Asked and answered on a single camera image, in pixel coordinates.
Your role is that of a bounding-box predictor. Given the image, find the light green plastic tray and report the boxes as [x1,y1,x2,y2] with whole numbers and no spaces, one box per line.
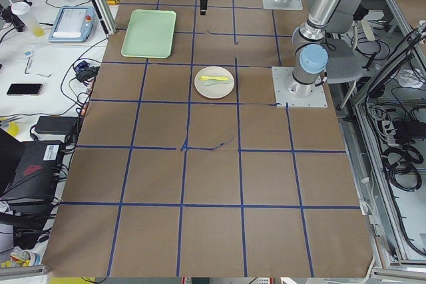
[121,9,176,59]

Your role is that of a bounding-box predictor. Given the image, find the beige round plate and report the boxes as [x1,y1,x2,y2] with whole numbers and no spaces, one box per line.
[194,66,234,99]

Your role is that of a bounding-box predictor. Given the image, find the light green plastic spoon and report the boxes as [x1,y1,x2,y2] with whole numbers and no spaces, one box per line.
[201,80,232,86]

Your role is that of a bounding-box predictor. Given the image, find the blue teach pendant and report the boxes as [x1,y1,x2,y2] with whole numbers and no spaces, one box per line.
[48,6,96,43]

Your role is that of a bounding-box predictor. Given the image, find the grey white chair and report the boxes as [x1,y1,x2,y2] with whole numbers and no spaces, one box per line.
[321,11,363,84]

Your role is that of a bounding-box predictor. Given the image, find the clear bottle yellow liquid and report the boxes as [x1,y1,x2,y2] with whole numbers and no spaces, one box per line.
[11,1,45,37]

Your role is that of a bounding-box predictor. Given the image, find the black power adapter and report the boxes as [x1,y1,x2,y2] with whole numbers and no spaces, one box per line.
[35,116,77,135]

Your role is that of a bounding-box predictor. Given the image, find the black smartphone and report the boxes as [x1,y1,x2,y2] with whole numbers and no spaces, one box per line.
[6,83,43,96]

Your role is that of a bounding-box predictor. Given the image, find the black computer box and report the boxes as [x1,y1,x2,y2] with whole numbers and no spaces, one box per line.
[1,130,65,230]

